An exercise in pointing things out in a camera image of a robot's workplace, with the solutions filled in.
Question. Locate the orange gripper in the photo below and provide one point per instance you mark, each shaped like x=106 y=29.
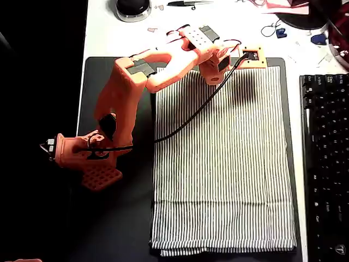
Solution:
x=214 y=79

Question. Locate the striped grey cloth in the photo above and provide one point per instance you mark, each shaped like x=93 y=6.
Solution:
x=231 y=136

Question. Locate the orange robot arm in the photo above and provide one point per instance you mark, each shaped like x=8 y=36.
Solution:
x=120 y=95

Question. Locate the flat clear plastic scrap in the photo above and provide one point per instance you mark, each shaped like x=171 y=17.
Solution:
x=152 y=29

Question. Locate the black thread snips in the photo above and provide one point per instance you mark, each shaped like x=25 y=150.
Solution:
x=177 y=3

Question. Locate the small blue plastic part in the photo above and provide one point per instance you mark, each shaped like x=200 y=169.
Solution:
x=280 y=33

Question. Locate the red paper sheet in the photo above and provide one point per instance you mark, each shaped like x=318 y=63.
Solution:
x=286 y=6

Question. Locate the round black glass jar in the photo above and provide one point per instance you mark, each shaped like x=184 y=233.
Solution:
x=133 y=8

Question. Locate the dark round pad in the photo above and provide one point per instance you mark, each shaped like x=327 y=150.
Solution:
x=302 y=21

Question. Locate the wide blue plastic part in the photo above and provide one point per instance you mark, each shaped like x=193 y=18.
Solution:
x=317 y=39

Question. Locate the black desk mat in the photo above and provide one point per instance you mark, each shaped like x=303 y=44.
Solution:
x=92 y=82

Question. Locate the black keyboard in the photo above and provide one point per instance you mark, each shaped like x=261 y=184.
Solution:
x=327 y=136

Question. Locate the red plaid cloth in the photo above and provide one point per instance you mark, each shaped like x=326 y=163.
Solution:
x=342 y=27

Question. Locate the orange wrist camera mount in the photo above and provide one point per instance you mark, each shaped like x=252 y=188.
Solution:
x=259 y=64

